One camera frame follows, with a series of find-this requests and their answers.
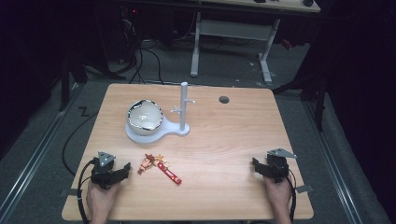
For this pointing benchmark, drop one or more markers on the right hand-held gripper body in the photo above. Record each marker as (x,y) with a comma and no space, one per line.
(277,166)

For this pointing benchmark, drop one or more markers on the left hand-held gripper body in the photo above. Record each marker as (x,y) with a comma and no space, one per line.
(102,172)

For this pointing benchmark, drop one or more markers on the white stand with pegs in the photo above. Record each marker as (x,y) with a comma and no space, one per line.
(183,109)

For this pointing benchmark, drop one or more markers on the person's left hand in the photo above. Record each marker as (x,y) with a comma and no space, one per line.
(101,199)

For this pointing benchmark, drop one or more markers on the person's right hand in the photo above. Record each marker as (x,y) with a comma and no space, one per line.
(278,194)

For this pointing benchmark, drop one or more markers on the white bowl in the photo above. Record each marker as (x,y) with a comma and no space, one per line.
(144,117)

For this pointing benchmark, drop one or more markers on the black computer mouse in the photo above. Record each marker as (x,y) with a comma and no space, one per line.
(308,2)

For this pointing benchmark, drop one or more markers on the metal floor rail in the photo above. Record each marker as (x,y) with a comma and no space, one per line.
(333,168)
(34,165)

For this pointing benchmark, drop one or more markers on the white frame desk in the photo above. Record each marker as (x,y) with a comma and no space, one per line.
(233,29)

